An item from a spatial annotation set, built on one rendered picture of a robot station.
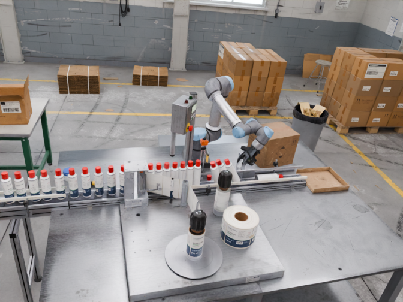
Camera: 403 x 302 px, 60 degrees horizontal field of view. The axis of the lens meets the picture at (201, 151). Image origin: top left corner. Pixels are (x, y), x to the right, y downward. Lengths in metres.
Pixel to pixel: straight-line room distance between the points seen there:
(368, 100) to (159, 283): 4.60
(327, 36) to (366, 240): 6.49
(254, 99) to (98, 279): 4.37
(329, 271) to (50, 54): 6.73
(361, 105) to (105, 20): 4.88
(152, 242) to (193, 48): 6.01
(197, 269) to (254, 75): 4.14
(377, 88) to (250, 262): 4.25
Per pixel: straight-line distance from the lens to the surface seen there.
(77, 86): 6.16
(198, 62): 7.71
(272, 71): 5.67
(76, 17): 7.51
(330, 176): 2.94
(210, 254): 1.94
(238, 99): 5.65
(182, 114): 2.10
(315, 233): 2.34
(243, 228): 1.92
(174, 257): 1.91
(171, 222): 2.11
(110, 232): 2.13
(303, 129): 4.64
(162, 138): 3.05
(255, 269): 1.94
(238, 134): 2.24
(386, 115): 6.12
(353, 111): 5.73
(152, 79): 6.55
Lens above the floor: 2.29
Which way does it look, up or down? 30 degrees down
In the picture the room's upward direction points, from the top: 6 degrees clockwise
